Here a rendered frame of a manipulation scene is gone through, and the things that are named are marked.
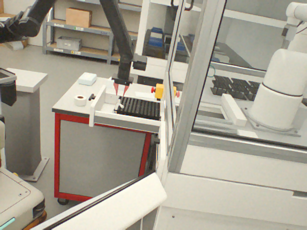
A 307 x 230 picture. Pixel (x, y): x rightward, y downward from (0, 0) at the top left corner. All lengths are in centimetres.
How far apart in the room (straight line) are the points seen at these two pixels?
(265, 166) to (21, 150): 170
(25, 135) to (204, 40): 161
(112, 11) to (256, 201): 84
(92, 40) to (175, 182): 490
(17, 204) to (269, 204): 126
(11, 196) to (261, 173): 133
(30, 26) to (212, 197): 93
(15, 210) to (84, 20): 398
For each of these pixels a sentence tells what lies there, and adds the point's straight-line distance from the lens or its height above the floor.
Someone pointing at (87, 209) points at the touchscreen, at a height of 120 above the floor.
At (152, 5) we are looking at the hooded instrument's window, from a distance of 204.
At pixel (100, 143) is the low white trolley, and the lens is 161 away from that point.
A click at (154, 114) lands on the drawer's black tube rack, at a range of 128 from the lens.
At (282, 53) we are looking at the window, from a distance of 77.
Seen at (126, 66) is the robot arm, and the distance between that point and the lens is 125.
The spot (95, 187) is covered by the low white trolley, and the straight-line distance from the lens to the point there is 182.
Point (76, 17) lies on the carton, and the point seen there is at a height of 74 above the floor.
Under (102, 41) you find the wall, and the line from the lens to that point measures 557.
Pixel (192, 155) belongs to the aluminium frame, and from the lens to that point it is 82.
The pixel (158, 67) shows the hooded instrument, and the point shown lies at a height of 89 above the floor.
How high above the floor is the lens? 145
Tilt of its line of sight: 25 degrees down
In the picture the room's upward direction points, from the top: 11 degrees clockwise
